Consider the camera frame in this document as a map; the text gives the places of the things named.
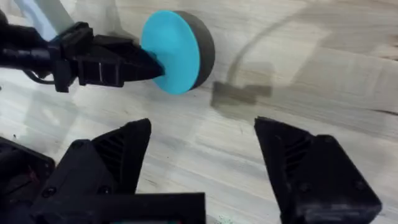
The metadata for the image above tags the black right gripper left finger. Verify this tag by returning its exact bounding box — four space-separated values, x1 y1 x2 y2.
39 118 152 203

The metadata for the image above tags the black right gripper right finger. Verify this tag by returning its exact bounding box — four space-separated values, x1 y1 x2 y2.
253 116 382 224

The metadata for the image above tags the blue plate with grey underside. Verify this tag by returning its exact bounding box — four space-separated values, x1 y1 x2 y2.
139 9 216 96

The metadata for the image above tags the thin black cable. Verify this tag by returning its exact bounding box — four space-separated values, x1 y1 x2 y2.
22 69 57 86

